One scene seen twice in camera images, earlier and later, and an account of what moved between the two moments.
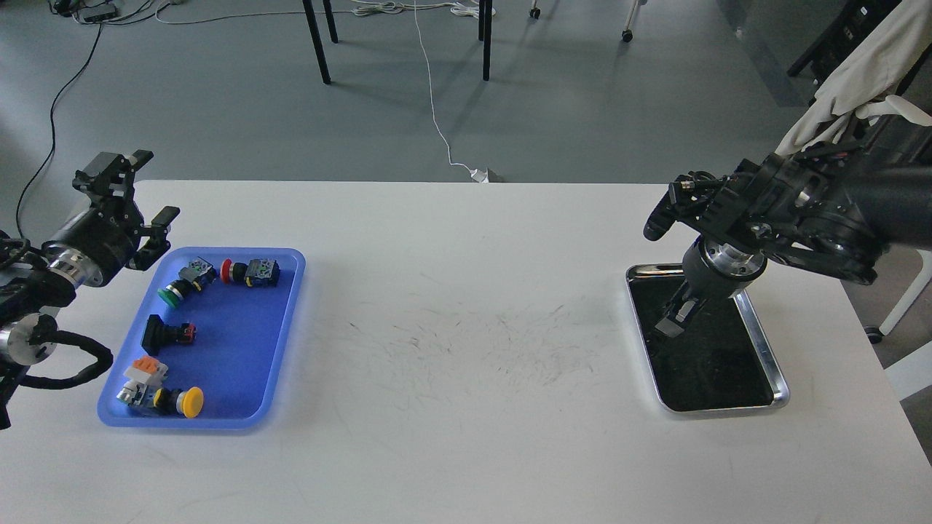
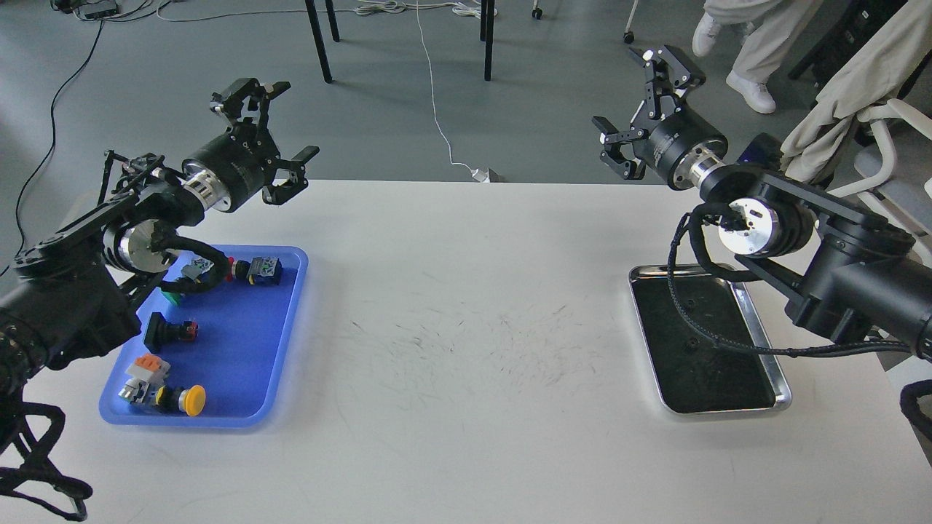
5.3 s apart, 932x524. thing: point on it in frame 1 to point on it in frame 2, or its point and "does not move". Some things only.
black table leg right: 485,20 does not move
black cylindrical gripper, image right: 716,271 to 679,144
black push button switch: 157,334 does not move
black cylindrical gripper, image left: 94,246 to 234,167
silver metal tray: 721,361 does not move
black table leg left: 317,38 does not move
